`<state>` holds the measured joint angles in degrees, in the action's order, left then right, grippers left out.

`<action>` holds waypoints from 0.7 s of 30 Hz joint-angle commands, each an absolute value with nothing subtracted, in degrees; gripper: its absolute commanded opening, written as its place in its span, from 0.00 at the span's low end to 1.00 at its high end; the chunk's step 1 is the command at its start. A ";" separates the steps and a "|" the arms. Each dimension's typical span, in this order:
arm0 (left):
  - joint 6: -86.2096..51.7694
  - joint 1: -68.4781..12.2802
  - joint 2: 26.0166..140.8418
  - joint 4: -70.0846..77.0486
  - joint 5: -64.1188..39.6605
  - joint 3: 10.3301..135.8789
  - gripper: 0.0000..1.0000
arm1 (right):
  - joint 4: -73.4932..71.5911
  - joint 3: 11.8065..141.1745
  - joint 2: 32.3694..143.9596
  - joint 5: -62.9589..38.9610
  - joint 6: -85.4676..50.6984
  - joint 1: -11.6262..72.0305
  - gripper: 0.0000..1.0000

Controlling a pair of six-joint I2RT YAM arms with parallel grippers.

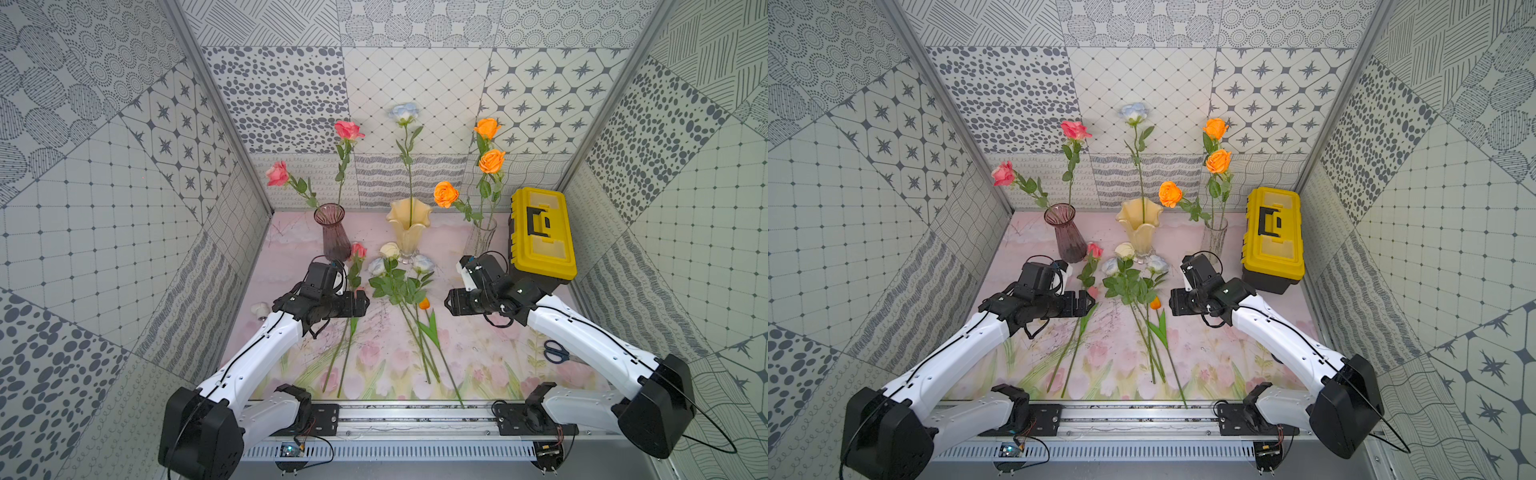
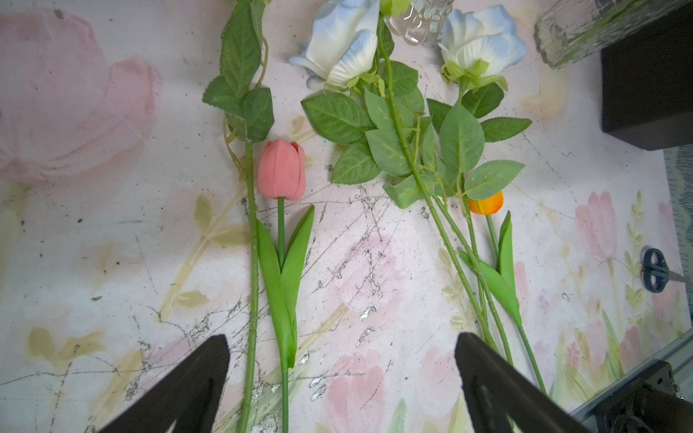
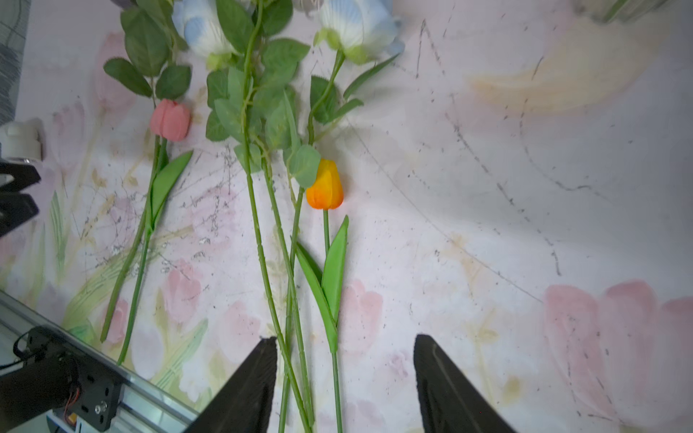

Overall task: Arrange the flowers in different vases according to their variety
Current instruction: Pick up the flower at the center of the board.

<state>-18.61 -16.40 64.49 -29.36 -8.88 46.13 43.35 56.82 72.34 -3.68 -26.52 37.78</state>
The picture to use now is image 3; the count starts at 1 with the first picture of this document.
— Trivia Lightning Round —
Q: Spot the clear glass vase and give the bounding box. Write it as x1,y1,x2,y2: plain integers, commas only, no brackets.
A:
570,0,670,25

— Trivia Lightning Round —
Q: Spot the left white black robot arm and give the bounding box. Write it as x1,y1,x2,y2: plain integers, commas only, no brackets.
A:
1,160,124,432

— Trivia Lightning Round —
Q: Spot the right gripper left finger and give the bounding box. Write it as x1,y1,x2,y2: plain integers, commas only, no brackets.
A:
186,337,278,433

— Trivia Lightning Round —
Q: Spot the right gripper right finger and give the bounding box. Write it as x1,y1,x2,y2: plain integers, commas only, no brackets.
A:
413,334,514,433

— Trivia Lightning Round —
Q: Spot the blue white rose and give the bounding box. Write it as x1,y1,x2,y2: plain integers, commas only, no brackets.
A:
173,1,319,432
278,0,406,433

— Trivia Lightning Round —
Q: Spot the pink tulip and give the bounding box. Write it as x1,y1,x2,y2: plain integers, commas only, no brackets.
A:
117,99,192,366

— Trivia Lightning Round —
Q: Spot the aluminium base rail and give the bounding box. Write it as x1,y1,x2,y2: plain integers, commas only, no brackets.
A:
1,294,198,432

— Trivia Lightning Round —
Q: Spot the orange tulip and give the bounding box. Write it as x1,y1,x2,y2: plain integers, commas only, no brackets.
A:
297,160,349,433

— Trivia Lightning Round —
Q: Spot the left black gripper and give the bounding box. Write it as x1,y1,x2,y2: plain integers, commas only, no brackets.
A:
1,161,41,237

